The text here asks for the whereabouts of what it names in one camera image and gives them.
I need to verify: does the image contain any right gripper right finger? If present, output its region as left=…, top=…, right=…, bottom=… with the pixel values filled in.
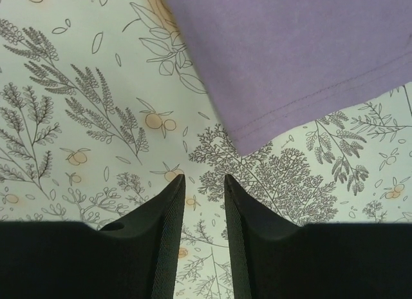
left=224, top=175, right=411, bottom=298

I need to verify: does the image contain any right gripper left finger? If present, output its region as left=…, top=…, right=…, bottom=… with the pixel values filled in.
left=1, top=175, right=185, bottom=298

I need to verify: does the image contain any purple t shirt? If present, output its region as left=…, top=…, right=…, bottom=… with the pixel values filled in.
left=166, top=0, right=411, bottom=155

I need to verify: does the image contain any floral patterned table mat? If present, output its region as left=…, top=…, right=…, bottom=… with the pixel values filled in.
left=1, top=0, right=411, bottom=298

